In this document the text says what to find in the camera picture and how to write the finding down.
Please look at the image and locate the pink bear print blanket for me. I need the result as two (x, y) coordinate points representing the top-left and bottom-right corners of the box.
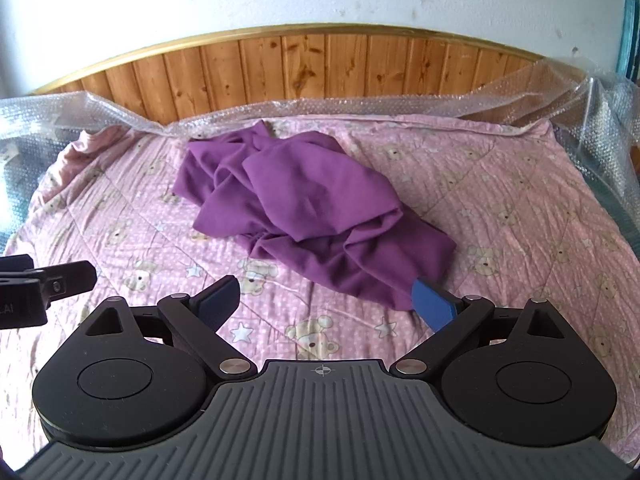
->
(0, 112), (640, 411)

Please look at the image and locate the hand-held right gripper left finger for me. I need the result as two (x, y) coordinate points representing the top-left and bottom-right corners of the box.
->
(81, 275), (253, 379)

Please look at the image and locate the wooden headboard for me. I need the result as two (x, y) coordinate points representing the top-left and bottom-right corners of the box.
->
(30, 23), (588, 128)

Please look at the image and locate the teal foil roll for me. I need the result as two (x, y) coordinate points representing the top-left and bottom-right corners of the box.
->
(616, 0), (640, 82)

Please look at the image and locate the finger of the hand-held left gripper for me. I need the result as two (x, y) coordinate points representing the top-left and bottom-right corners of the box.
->
(20, 261), (99, 306)

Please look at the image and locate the clear bubble wrap sheet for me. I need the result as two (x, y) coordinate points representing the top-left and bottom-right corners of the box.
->
(0, 52), (640, 271)

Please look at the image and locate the purple garment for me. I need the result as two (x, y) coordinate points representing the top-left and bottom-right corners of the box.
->
(172, 121), (457, 312)

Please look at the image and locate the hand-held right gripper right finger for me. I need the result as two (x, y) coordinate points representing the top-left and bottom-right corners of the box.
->
(390, 279), (569, 379)

